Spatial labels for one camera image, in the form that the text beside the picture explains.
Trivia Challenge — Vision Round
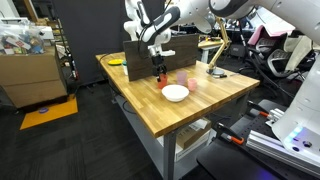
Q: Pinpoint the pink mug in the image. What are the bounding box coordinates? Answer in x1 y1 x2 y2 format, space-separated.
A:
187 78 197 91

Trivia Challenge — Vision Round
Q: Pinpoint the far black orange clamp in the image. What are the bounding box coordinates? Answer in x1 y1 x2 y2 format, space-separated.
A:
247 101 269 117

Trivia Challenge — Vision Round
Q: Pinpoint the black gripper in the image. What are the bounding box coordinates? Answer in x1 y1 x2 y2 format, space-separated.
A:
152 55 167 82

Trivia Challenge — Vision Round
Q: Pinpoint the near black orange clamp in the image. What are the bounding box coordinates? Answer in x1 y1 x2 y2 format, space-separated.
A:
215 122 244 145

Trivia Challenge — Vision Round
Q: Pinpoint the large cardboard box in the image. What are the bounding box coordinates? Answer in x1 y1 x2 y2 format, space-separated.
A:
0 47 67 108

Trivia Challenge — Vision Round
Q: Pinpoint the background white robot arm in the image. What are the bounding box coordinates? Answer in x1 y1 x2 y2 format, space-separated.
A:
123 0 150 41

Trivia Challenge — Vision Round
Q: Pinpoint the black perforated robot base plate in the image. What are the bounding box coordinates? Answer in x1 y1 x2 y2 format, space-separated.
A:
197 107 319 180

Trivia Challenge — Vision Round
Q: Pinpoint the pink grey office chair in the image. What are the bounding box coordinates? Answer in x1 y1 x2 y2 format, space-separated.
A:
248 26 317 78

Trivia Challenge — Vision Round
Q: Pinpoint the grey wooden desk lamp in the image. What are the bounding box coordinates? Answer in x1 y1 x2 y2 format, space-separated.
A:
207 16 230 76

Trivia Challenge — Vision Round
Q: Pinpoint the clear bag of items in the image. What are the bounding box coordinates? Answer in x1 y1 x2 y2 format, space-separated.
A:
0 24 45 55

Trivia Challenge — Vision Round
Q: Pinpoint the white bowl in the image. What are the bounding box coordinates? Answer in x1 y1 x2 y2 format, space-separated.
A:
162 84 189 102

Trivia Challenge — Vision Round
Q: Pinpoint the purple translucent cup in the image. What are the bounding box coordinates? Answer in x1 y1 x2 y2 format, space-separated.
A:
176 71 187 85

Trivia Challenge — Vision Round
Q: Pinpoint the cardboard box under table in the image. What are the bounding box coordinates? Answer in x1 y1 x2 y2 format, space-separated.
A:
176 118 211 149

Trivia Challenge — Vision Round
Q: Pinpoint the aluminium extrusion rail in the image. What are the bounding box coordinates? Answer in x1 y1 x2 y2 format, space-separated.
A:
246 130 320 178

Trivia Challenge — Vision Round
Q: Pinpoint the orange floor mat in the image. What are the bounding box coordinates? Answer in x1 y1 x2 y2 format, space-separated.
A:
20 95 78 130

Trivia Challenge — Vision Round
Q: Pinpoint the dark wooden board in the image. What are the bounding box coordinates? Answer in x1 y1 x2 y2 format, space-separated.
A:
123 34 198 81

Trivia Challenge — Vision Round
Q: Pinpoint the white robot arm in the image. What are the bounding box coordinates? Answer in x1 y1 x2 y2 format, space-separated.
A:
132 0 320 165

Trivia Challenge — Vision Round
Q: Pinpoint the yellow plate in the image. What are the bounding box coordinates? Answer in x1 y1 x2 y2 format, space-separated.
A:
108 59 123 66

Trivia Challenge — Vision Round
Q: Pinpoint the black orange clamp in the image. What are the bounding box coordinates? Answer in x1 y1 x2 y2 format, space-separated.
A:
247 101 269 117
215 122 244 145

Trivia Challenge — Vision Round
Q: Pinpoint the red plastic cup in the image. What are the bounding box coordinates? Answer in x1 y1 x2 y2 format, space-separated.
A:
158 74 168 89

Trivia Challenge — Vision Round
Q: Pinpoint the wooden table with grey frame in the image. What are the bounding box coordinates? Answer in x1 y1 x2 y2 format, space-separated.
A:
96 52 259 180

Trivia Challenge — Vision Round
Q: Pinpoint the white green-lidded container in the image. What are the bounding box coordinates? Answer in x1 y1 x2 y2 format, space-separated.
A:
122 60 128 76

